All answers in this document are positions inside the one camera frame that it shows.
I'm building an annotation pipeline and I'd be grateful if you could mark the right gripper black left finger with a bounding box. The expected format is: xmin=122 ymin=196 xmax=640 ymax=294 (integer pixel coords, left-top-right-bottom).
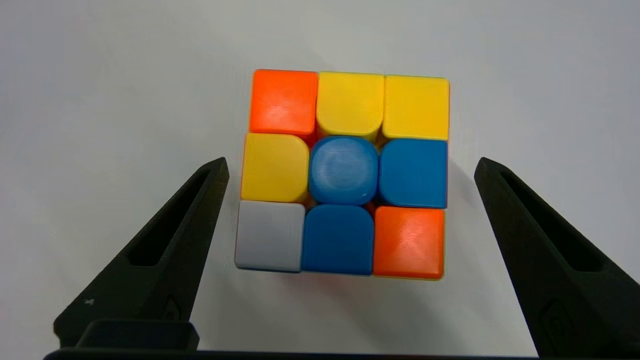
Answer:
xmin=53 ymin=157 xmax=230 ymax=350

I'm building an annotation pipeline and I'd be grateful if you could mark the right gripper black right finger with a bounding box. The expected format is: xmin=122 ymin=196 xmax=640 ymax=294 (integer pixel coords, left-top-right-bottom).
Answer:
xmin=473 ymin=157 xmax=640 ymax=359

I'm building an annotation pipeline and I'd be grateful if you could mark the multicoloured rubiks cube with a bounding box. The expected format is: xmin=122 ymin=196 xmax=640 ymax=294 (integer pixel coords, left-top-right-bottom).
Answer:
xmin=234 ymin=68 xmax=451 ymax=281

